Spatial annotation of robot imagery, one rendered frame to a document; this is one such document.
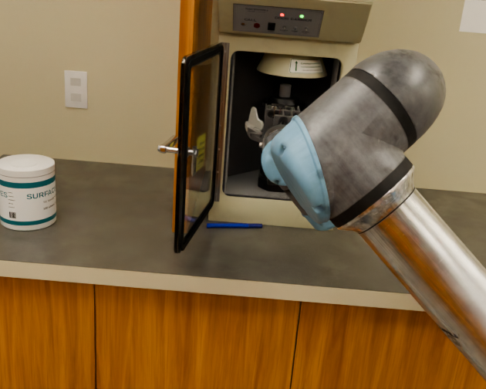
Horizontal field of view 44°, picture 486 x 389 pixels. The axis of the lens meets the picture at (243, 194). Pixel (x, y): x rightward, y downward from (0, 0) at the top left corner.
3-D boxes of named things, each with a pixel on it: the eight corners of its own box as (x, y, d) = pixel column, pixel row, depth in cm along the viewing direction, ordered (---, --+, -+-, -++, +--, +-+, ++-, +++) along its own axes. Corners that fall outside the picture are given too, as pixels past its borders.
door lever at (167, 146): (194, 147, 128) (195, 135, 127) (182, 159, 119) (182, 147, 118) (170, 143, 129) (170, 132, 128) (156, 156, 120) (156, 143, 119)
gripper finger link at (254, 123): (248, 102, 135) (272, 110, 128) (247, 127, 137) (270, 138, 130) (237, 102, 133) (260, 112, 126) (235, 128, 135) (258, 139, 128)
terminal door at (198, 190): (213, 204, 151) (223, 41, 137) (177, 256, 123) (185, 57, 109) (210, 204, 151) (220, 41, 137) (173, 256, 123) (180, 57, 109)
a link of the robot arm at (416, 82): (426, -8, 68) (365, 117, 117) (354, 54, 68) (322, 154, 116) (501, 65, 66) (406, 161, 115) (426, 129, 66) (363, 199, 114)
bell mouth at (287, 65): (256, 63, 159) (258, 42, 157) (323, 69, 159) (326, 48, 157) (255, 75, 142) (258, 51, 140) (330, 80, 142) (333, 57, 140)
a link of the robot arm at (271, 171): (281, 199, 105) (251, 162, 103) (280, 179, 115) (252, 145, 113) (318, 173, 103) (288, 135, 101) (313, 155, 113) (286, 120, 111)
